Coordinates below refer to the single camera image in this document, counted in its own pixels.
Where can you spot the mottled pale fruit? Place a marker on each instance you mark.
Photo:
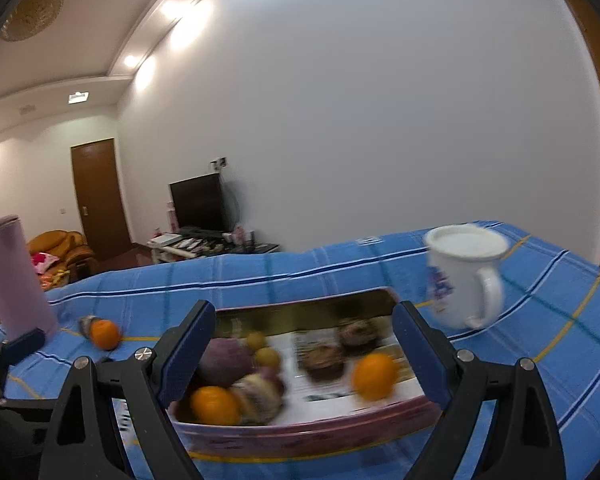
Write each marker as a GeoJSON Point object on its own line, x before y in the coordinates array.
{"type": "Point", "coordinates": [260, 395]}

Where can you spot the pink floral cushion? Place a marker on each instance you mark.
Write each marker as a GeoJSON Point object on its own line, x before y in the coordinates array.
{"type": "Point", "coordinates": [44, 262]}

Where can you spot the large purple sweet potato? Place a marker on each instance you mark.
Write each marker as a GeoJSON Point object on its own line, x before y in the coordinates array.
{"type": "Point", "coordinates": [222, 360]}

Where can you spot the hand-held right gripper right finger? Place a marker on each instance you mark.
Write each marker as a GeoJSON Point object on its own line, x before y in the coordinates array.
{"type": "Point", "coordinates": [420, 355]}

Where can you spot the blue plaid cloth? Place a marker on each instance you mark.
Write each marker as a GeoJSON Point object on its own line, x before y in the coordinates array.
{"type": "Point", "coordinates": [280, 280]}

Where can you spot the dark brown passion fruit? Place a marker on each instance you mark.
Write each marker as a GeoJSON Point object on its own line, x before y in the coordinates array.
{"type": "Point", "coordinates": [357, 334]}
{"type": "Point", "coordinates": [322, 361]}

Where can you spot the orange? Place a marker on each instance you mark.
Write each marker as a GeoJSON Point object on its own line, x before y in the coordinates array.
{"type": "Point", "coordinates": [375, 376]}
{"type": "Point", "coordinates": [105, 334]}
{"type": "Point", "coordinates": [215, 405]}

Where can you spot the brown wooden door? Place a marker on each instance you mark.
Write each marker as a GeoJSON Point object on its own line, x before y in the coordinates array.
{"type": "Point", "coordinates": [100, 200]}

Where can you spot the wall power socket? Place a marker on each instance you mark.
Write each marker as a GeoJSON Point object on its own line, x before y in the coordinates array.
{"type": "Point", "coordinates": [219, 163]}

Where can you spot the rectangular metal tin box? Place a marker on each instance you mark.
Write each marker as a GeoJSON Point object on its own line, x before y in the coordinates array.
{"type": "Point", "coordinates": [320, 425]}

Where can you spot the white television stand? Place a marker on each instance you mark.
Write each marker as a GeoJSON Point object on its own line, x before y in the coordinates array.
{"type": "Point", "coordinates": [205, 246]}

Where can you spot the round golden ceiling medallion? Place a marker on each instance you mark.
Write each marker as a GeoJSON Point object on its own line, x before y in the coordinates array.
{"type": "Point", "coordinates": [32, 11]}

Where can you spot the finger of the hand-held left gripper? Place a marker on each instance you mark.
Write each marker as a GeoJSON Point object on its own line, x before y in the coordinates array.
{"type": "Point", "coordinates": [25, 342]}

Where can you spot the square recessed ceiling light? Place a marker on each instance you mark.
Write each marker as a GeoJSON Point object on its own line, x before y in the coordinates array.
{"type": "Point", "coordinates": [78, 97]}

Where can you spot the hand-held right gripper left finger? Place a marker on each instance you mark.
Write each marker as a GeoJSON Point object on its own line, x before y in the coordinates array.
{"type": "Point", "coordinates": [185, 360]}

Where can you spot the orange leather armchair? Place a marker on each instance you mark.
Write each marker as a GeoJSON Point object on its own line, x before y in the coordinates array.
{"type": "Point", "coordinates": [70, 250]}

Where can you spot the white printed mug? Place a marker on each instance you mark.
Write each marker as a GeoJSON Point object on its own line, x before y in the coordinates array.
{"type": "Point", "coordinates": [455, 280]}

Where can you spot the grey-brown fruit near tumbler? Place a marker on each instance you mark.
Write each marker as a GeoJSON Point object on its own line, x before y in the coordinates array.
{"type": "Point", "coordinates": [86, 327]}

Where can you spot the purple cylindrical canister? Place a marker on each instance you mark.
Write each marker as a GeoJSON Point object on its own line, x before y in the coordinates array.
{"type": "Point", "coordinates": [12, 280]}

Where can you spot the small yellow kumquat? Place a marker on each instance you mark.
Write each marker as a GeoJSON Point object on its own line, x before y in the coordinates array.
{"type": "Point", "coordinates": [268, 358]}
{"type": "Point", "coordinates": [255, 340]}

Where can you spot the black television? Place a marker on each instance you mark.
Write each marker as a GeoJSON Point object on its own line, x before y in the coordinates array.
{"type": "Point", "coordinates": [197, 202]}

